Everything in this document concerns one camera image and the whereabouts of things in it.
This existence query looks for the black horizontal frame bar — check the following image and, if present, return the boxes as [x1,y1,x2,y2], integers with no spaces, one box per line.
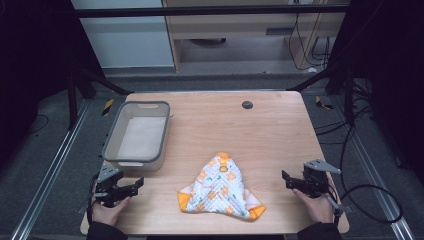
[71,5,351,19]

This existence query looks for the person's left hand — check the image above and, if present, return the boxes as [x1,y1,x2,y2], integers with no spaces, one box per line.
[91,196,132,228]

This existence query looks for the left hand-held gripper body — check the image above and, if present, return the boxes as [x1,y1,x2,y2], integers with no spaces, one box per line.
[93,164,130,208]

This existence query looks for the light wooden desk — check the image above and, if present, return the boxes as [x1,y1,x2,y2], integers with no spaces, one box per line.
[162,0,349,73]

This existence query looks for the yellow black tape strip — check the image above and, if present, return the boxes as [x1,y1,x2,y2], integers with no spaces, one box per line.
[314,95,335,111]
[101,98,115,117]

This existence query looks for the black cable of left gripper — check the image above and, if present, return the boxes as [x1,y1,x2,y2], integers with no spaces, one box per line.
[86,172,101,225]

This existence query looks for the white cabinet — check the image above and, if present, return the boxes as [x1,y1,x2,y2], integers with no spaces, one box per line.
[71,0,175,70]

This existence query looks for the white quilted orange-print baby garment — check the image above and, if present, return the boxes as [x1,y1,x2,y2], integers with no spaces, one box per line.
[177,152,267,222]

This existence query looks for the thin black floor cable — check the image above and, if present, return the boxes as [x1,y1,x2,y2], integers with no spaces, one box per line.
[27,113,50,135]

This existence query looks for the person's right hand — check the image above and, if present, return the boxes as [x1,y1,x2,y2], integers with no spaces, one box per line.
[292,188,335,225]

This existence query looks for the aluminium floor rail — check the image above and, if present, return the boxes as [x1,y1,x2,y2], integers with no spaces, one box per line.
[332,95,416,240]
[9,99,92,240]

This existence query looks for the black floor cables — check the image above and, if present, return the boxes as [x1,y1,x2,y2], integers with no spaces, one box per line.
[314,79,373,146]

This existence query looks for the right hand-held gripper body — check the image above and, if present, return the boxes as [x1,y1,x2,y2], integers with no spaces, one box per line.
[299,158,343,200]

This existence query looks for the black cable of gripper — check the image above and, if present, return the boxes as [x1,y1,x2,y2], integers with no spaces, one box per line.
[86,172,101,225]
[328,124,403,225]

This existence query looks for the black metal stand strut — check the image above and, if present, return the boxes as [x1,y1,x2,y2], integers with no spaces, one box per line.
[66,64,135,132]
[287,64,356,126]

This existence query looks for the white plastic basket grey rim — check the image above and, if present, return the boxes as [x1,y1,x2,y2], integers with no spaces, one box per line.
[101,100,172,174]

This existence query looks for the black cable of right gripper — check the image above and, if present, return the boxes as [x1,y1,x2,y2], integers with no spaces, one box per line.
[328,124,403,225]

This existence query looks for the black hanging desk cables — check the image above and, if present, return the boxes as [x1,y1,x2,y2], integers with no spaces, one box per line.
[287,12,332,73]

